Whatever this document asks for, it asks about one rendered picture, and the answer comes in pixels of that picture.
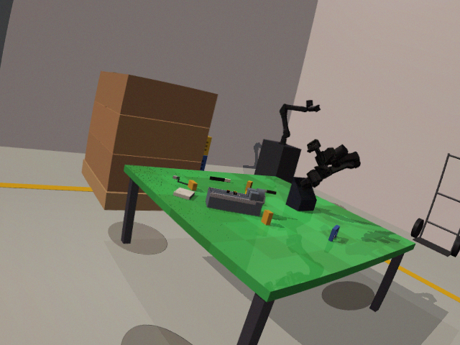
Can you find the orange block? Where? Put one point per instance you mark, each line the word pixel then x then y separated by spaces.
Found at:
pixel 192 185
pixel 249 184
pixel 266 217

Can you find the beige flat rectangular block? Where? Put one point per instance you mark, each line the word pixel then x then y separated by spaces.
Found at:
pixel 184 193

